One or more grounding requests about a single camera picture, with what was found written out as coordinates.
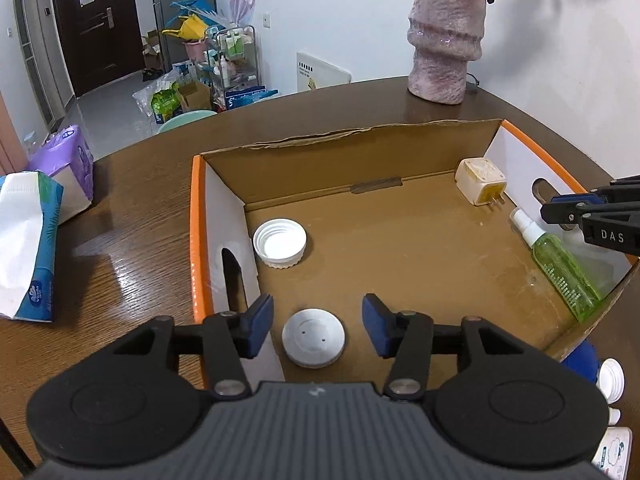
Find pink textured vase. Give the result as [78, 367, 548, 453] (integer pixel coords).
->
[406, 0, 490, 106]

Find white printed packet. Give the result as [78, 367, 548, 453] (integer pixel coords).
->
[591, 426, 632, 480]

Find cream plug charger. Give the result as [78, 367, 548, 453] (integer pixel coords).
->
[454, 157, 509, 207]

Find green spray bottle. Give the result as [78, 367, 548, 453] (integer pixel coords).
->
[509, 208, 605, 324]

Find green plastic bag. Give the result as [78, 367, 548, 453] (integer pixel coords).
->
[132, 79, 184, 125]

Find blue round lid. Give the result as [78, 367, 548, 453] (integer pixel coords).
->
[559, 342, 601, 387]

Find purple feather decoration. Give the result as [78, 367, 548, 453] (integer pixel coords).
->
[227, 0, 257, 29]

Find metal storage cart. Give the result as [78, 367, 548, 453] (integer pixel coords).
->
[204, 24, 261, 107]

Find pale green basin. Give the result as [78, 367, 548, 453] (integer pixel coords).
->
[157, 108, 219, 135]

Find orange-edged cardboard box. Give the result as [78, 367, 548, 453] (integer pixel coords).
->
[189, 118, 640, 392]

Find purple tissue pack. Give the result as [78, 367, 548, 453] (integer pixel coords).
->
[28, 124, 95, 224]

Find small white bottle cap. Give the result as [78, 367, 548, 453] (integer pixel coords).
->
[597, 358, 626, 404]

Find grey side door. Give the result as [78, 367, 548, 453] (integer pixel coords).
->
[12, 0, 57, 132]

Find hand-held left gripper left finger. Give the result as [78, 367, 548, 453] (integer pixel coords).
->
[115, 294, 275, 402]

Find blue tissue pack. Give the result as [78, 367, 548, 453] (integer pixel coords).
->
[0, 170, 65, 322]

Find white flat panel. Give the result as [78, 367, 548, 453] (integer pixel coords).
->
[295, 51, 352, 94]

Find pink bucket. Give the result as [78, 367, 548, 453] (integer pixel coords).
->
[182, 37, 211, 64]

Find blue flat carton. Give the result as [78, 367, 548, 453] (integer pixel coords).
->
[223, 85, 279, 111]

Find black cable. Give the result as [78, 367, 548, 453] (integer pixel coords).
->
[0, 417, 34, 479]

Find dark brown entrance door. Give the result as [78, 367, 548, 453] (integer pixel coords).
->
[49, 0, 146, 99]

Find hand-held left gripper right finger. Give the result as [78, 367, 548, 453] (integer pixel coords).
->
[362, 293, 526, 402]

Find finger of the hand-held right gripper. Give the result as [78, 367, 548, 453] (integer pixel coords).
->
[540, 201, 640, 257]
[549, 175, 640, 211]

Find yellow watering can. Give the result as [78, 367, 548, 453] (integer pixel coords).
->
[162, 13, 207, 44]

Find small brown cardboard box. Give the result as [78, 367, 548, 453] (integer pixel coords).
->
[177, 81, 214, 113]

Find white ribbed jar lid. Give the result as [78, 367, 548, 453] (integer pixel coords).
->
[252, 218, 308, 270]

